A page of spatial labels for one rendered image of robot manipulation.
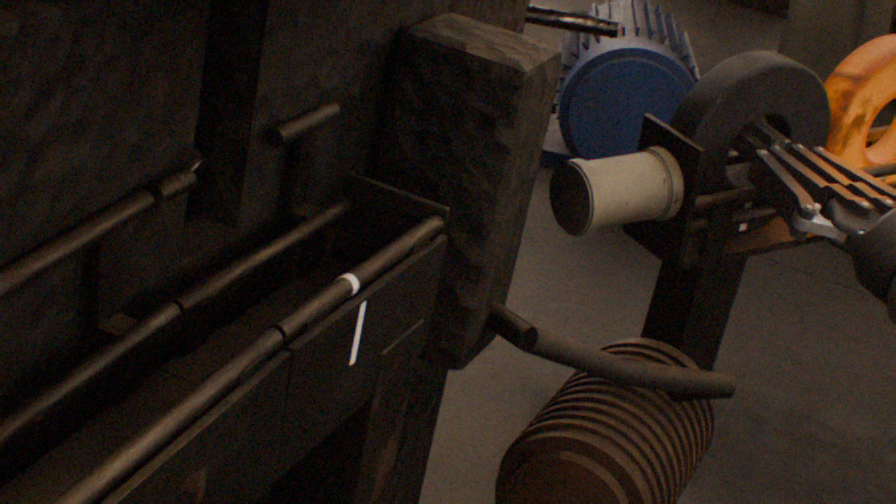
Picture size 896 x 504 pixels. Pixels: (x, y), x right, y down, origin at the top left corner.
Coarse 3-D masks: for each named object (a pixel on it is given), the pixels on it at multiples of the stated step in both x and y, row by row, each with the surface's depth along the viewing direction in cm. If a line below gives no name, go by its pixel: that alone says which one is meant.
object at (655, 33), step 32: (608, 0) 309; (576, 32) 304; (640, 32) 289; (672, 32) 295; (576, 64) 283; (608, 64) 275; (640, 64) 274; (672, 64) 276; (576, 96) 278; (608, 96) 278; (640, 96) 277; (672, 96) 277; (576, 128) 281; (608, 128) 281; (640, 128) 280; (544, 160) 299
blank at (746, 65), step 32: (736, 64) 110; (768, 64) 110; (800, 64) 112; (704, 96) 110; (736, 96) 109; (768, 96) 111; (800, 96) 113; (672, 128) 111; (704, 128) 109; (736, 128) 111; (800, 128) 115; (704, 160) 111; (704, 192) 113
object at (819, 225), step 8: (816, 208) 103; (792, 216) 103; (816, 216) 103; (800, 224) 102; (808, 224) 102; (816, 224) 102; (824, 224) 102; (808, 232) 104; (816, 232) 102; (824, 232) 102; (832, 232) 102; (840, 232) 102; (840, 240) 102
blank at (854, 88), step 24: (864, 48) 118; (888, 48) 117; (840, 72) 118; (864, 72) 116; (888, 72) 117; (840, 96) 117; (864, 96) 117; (888, 96) 118; (840, 120) 117; (864, 120) 118; (840, 144) 118; (864, 144) 120; (888, 144) 125
